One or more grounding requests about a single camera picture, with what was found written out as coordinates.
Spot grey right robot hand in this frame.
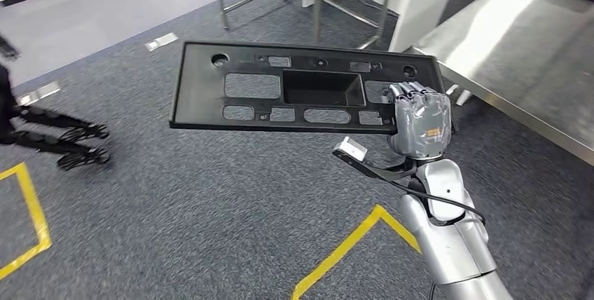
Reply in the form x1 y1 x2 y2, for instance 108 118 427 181
381 81 453 161

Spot black plastic panel part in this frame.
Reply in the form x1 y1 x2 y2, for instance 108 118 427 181
169 40 458 135

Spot white partition panel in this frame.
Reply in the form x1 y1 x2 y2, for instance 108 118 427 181
301 0 465 53

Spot yellow floor tape rectangle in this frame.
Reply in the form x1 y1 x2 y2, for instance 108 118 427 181
291 204 422 300

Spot silver floor outlet plate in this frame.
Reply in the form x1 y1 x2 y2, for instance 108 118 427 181
144 32 179 53
18 81 62 107

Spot black legged machine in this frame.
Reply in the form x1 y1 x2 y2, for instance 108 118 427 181
0 33 111 172

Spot yellow floor tape outline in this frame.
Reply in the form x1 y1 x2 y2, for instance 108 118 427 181
0 162 53 282

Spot black camera bracket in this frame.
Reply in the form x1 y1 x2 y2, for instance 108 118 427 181
332 149 419 183

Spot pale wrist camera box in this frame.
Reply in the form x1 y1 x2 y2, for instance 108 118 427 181
339 136 368 161

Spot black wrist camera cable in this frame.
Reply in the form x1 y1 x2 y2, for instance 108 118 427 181
389 179 487 227

